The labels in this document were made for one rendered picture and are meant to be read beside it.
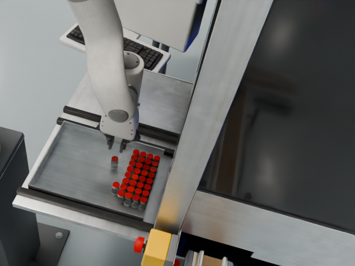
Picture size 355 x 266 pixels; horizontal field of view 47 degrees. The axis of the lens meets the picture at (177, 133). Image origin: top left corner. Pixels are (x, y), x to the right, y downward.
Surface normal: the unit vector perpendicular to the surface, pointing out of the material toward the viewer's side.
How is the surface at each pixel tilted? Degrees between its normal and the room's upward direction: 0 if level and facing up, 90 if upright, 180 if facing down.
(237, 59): 90
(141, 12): 90
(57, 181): 0
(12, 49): 0
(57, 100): 0
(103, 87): 73
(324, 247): 90
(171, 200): 90
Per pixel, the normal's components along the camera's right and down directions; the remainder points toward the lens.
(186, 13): -0.39, 0.66
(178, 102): 0.18, -0.64
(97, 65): -0.19, 0.09
